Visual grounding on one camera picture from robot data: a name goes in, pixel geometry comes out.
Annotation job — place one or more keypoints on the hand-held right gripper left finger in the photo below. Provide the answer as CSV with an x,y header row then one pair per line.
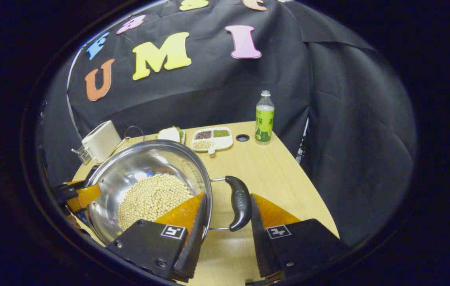
x,y
193,246

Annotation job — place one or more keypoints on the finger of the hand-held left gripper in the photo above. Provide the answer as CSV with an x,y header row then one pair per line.
x,y
85,195

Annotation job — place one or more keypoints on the green label drink bottle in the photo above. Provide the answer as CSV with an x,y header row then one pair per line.
x,y
264,123

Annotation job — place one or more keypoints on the pile of soybeans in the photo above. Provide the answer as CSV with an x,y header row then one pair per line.
x,y
153,198

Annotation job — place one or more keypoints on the stainless steel pot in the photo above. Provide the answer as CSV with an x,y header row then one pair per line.
x,y
129,167

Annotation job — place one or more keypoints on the green beans portion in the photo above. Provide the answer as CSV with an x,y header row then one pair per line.
x,y
221,133

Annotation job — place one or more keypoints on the black induction cooktop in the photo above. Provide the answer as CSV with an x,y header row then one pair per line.
x,y
91,174

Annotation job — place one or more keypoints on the white divided tray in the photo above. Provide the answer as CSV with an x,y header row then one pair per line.
x,y
223,142

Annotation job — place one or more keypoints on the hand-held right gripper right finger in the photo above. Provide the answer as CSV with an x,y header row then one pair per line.
x,y
262,246

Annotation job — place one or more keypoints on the pale beans portion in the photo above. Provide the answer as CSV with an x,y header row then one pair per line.
x,y
202,145

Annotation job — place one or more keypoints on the pale green plate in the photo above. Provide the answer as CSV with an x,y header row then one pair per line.
x,y
182,137

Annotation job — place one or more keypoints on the white toaster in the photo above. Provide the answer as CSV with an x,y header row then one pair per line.
x,y
103,141

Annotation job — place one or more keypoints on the red beans portion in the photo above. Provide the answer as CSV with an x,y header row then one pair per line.
x,y
203,135

